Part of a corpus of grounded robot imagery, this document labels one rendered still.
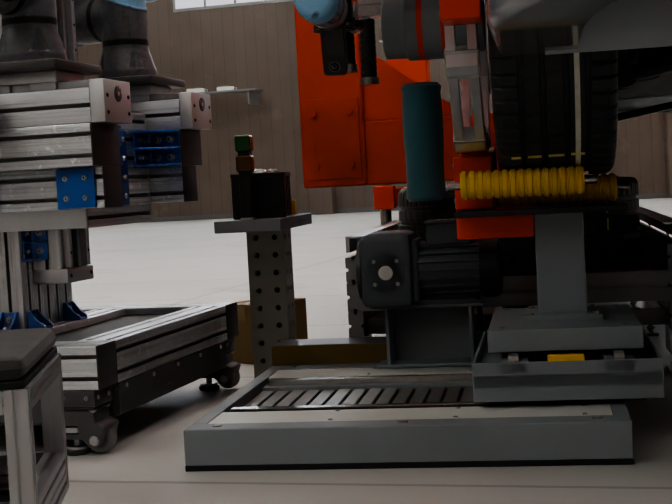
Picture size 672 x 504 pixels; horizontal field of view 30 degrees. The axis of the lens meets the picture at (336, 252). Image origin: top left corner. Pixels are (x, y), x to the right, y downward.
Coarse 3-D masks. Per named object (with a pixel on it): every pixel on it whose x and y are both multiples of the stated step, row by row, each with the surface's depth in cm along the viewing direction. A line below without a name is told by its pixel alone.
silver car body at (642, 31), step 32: (512, 0) 174; (544, 0) 171; (576, 0) 171; (608, 0) 171; (640, 0) 214; (512, 32) 187; (544, 32) 189; (576, 32) 191; (608, 32) 216; (640, 32) 215; (640, 96) 612
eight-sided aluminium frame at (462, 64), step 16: (448, 32) 237; (448, 48) 238; (464, 48) 238; (448, 64) 238; (464, 64) 237; (480, 64) 241; (448, 80) 240; (464, 80) 286; (480, 80) 285; (464, 96) 283; (480, 96) 243; (464, 112) 279; (480, 112) 246; (464, 128) 253; (480, 128) 249; (464, 144) 252; (480, 144) 252
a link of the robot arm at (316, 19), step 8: (296, 0) 216; (304, 0) 216; (312, 0) 215; (320, 0) 215; (328, 0) 215; (336, 0) 217; (296, 8) 217; (304, 8) 216; (312, 8) 216; (320, 8) 215; (328, 8) 215; (336, 8) 218; (304, 16) 217; (312, 16) 216; (320, 16) 216; (328, 16) 218; (336, 16) 222; (320, 24) 223; (328, 24) 224
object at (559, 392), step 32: (480, 352) 265; (512, 352) 246; (544, 352) 268; (576, 352) 265; (608, 352) 248; (640, 352) 260; (480, 384) 243; (512, 384) 242; (544, 384) 241; (576, 384) 240; (608, 384) 239; (640, 384) 238
